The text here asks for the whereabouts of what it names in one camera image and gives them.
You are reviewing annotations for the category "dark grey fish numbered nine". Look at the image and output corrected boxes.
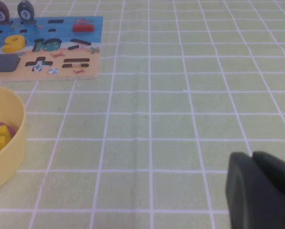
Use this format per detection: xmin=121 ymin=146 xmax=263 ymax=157
xmin=16 ymin=0 xmax=37 ymax=25

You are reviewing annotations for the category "dark purple fish numbered eight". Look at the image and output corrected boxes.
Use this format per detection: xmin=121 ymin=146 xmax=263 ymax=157
xmin=0 ymin=0 xmax=13 ymax=26

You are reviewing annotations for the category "red minus bar piece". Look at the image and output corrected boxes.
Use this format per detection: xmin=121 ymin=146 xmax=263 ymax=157
xmin=72 ymin=23 xmax=95 ymax=33

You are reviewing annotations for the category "yellow number nine piece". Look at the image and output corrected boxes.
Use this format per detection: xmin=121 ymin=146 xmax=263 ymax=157
xmin=2 ymin=34 xmax=27 ymax=54

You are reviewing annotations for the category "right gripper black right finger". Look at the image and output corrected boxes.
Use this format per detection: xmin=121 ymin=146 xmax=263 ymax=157
xmin=251 ymin=150 xmax=285 ymax=213

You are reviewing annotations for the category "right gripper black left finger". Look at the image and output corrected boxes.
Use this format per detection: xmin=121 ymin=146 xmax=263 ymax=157
xmin=225 ymin=151 xmax=285 ymax=229

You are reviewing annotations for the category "green checked tablecloth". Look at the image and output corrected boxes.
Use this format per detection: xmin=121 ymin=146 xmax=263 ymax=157
xmin=0 ymin=0 xmax=285 ymax=229

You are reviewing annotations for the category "wooden number puzzle board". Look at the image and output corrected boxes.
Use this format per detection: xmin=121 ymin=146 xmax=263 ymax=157
xmin=0 ymin=16 xmax=104 ymax=83

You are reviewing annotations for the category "blue square wooden piece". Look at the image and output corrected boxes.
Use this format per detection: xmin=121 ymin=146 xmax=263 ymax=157
xmin=0 ymin=53 xmax=21 ymax=73

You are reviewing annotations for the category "yellow plastic bowl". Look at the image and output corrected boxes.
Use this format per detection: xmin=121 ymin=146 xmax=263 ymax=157
xmin=0 ymin=84 xmax=28 ymax=194

